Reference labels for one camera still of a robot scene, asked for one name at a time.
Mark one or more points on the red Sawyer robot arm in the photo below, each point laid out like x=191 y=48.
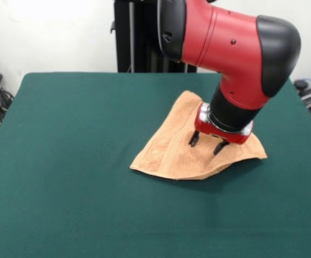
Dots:
x=230 y=48

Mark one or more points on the dark green table cloth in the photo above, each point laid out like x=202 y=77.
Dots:
x=64 y=188

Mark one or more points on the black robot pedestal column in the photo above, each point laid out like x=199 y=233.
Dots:
x=139 y=40

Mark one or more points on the tan terry towel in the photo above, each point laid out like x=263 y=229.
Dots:
x=171 y=156

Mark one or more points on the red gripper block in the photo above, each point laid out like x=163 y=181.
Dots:
x=212 y=131

